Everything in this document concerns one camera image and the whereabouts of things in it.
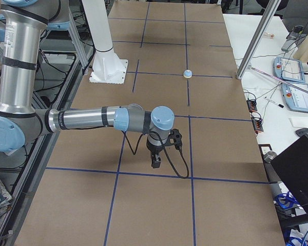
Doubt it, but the black monitor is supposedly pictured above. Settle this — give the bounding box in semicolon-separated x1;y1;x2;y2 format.
271;135;308;228

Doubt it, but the black marker pen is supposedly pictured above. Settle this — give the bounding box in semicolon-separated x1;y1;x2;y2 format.
264;97;284;108

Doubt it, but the black camera cable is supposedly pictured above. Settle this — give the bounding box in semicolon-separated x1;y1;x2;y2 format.
122;130;190;178

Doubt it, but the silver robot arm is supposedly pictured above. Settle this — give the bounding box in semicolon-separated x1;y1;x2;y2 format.
0;1;175;168

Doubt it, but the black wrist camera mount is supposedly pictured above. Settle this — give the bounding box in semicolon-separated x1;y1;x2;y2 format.
165;129;183;151

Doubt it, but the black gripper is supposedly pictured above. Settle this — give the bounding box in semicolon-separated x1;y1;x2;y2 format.
146;139;163;168

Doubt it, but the lower teach pendant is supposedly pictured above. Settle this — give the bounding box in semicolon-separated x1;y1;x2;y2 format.
281;84;308;113

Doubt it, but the silver metal cylinder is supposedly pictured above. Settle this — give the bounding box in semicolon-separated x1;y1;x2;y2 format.
263;151;278;163

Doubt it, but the upper orange connector block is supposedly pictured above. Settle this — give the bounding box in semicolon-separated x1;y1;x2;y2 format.
246;99;257;113

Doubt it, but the white camera pedestal column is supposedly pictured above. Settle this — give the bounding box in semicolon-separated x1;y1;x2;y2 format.
82;0;128;84

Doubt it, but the aluminium frame post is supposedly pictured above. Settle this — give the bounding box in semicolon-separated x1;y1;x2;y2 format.
236;0;281;79

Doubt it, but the blue white call bell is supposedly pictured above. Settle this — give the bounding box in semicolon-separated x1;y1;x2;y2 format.
183;69;193;78

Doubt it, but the upper teach pendant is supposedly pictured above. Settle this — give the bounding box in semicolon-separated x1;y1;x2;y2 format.
273;56;305;83

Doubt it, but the teach pendant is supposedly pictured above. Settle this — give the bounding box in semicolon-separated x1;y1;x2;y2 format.
281;84;308;113
273;56;305;83

